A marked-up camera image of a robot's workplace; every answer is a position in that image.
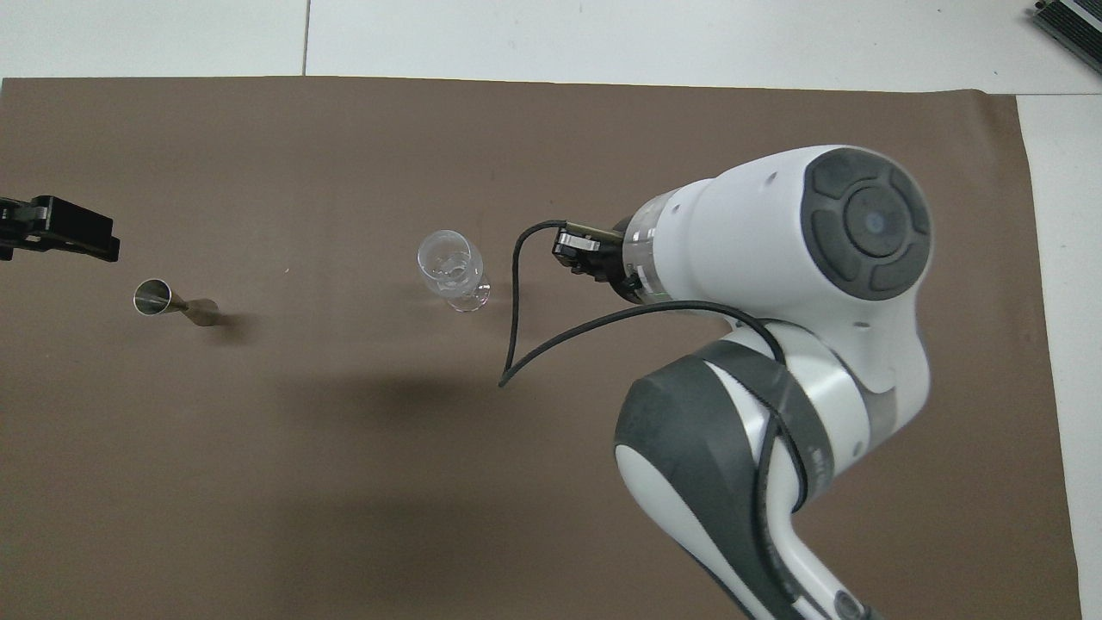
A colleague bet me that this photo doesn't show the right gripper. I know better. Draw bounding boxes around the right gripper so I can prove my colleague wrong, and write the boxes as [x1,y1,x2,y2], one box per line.
[554,226,645,305]

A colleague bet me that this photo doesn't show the clear wine glass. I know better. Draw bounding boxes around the clear wine glass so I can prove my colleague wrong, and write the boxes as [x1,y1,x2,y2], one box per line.
[418,230,492,313]

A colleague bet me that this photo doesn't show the steel double jigger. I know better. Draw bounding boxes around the steel double jigger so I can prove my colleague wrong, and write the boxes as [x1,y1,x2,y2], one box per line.
[133,278,221,328]

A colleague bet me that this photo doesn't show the black cable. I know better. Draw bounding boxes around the black cable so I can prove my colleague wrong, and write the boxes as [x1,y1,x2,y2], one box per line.
[498,220,812,597]

